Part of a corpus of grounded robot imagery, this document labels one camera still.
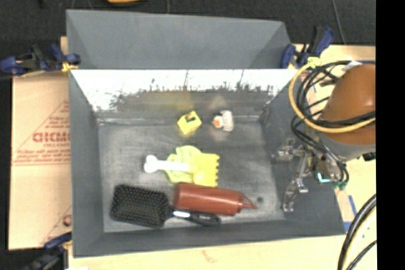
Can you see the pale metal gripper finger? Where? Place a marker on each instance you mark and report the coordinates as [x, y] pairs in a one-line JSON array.
[[289, 151], [292, 196]]

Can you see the white and orange toy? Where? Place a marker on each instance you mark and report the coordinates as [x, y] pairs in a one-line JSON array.
[[225, 120]]

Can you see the yellow toothed toy rake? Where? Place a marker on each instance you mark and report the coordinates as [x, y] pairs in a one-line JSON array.
[[209, 170]]

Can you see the red-brown squeeze bottle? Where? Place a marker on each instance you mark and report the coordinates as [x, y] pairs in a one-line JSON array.
[[205, 199]]

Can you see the yellow block with black mark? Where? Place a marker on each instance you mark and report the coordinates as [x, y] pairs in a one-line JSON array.
[[189, 123]]

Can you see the light green soft toy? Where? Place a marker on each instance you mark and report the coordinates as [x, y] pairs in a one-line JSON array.
[[183, 155]]

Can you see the white toy bone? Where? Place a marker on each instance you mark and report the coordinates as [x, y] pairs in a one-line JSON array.
[[158, 164]]

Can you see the black hairbrush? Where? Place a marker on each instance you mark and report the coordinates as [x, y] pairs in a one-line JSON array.
[[139, 205]]

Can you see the grey metal bin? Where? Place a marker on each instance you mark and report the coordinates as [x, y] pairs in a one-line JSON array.
[[133, 136]]

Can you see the brown cardboard board, red print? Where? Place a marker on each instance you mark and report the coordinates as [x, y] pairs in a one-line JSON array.
[[38, 180]]

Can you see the black cylinder on white bracket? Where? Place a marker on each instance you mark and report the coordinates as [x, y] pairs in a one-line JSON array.
[[369, 157]]

